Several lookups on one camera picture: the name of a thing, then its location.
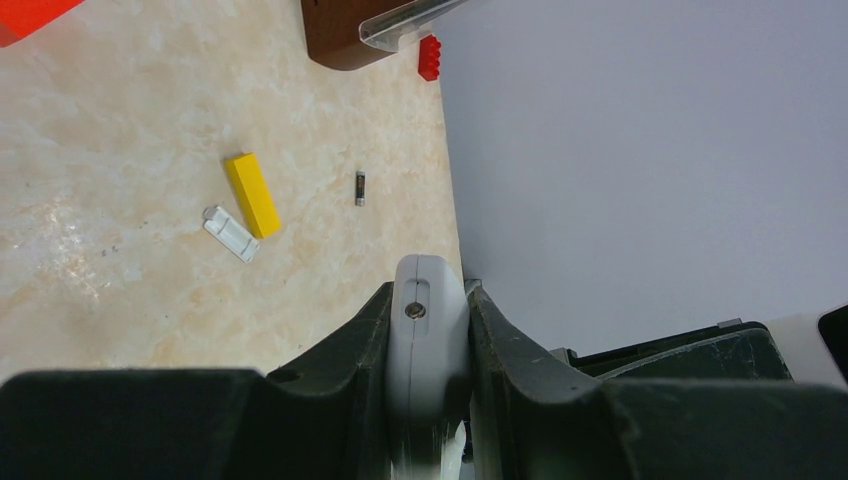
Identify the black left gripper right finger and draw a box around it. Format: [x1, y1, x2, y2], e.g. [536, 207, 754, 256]
[468, 287, 847, 479]

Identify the red toy brick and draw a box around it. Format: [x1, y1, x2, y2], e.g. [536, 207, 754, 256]
[417, 35, 442, 82]

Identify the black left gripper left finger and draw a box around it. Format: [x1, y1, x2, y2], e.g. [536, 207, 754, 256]
[1, 284, 392, 479]

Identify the orange toy block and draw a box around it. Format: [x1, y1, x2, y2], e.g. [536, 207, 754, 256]
[1, 0, 83, 48]

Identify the black AAA battery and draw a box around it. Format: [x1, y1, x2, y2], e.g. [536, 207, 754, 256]
[355, 171, 366, 207]

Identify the white battery cover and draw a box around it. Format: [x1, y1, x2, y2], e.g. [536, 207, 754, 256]
[203, 205, 259, 263]

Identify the brown wooden metronome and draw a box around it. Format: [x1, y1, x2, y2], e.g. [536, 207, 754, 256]
[301, 0, 466, 71]

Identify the white remote control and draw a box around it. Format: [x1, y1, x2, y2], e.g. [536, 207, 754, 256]
[384, 254, 472, 479]

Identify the yellow toy block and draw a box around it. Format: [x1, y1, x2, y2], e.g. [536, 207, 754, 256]
[224, 153, 282, 239]

